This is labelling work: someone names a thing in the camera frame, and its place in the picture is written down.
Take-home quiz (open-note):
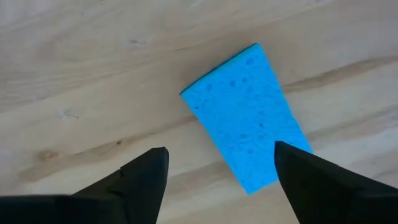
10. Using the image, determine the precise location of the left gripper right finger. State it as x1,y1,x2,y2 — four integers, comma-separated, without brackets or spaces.
274,140,398,224

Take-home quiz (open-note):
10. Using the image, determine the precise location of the blue sponge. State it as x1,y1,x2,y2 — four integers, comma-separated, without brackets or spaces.
179,42,313,195

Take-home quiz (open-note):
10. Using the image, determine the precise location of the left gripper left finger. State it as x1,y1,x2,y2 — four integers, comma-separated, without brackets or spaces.
71,146,170,224

